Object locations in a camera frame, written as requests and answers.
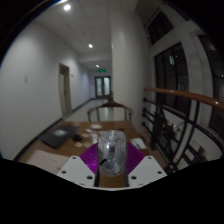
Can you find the white paper sheet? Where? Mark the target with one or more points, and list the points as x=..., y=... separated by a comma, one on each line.
x=48, y=160

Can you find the wooden chair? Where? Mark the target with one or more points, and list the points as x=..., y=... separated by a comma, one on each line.
x=110, y=106

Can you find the large dark window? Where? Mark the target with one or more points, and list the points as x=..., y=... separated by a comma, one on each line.
x=173, y=76

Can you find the ceiling lights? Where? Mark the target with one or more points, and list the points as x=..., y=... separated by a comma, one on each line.
x=67, y=7

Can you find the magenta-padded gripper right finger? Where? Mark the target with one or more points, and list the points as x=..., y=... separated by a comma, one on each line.
x=146, y=170

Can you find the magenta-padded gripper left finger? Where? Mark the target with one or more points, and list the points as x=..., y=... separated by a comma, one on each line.
x=77, y=168

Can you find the small white paper note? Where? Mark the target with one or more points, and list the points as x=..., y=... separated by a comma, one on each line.
x=139, y=143

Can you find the black railing with wooden handrail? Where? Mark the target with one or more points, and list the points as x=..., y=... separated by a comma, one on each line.
x=180, y=110

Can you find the green exit sign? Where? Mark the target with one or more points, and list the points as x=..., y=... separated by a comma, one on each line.
x=102, y=70

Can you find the glazed double door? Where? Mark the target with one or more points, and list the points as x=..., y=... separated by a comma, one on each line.
x=102, y=86

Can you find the side door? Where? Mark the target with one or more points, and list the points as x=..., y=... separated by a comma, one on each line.
x=64, y=90

